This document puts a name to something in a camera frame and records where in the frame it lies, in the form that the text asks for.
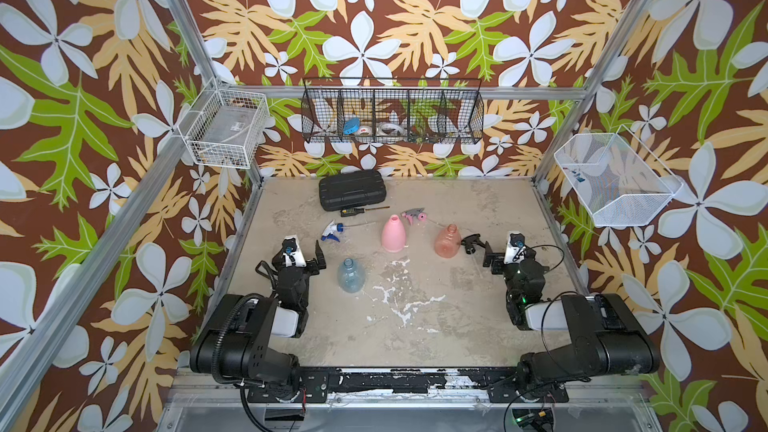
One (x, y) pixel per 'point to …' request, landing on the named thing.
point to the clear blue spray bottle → (351, 279)
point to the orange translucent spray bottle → (448, 242)
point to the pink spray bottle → (394, 238)
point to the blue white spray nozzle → (331, 230)
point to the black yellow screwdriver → (354, 210)
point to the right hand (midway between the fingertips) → (503, 241)
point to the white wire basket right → (616, 178)
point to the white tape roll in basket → (391, 129)
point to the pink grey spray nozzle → (415, 212)
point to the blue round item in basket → (351, 125)
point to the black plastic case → (351, 189)
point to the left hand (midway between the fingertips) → (301, 241)
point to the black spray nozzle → (470, 241)
